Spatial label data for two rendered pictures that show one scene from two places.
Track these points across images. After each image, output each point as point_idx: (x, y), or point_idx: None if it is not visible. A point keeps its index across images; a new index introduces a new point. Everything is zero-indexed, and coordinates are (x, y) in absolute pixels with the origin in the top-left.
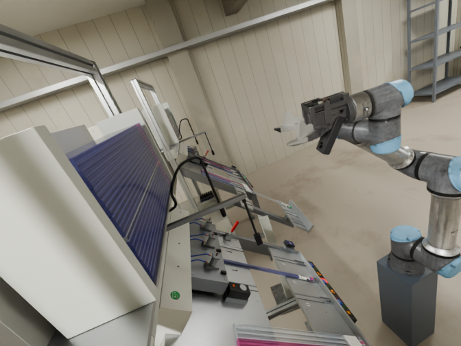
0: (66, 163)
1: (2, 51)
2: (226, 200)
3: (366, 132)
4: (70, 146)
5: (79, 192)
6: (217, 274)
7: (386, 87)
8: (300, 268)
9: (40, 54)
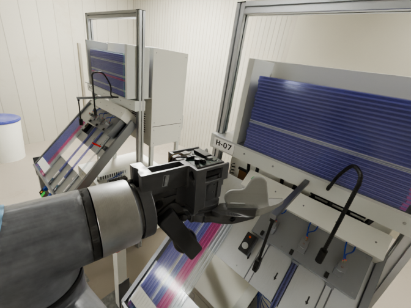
0: (248, 74)
1: (337, 13)
2: (284, 204)
3: (92, 291)
4: (395, 93)
5: (243, 85)
6: (263, 226)
7: (25, 201)
8: None
9: (366, 9)
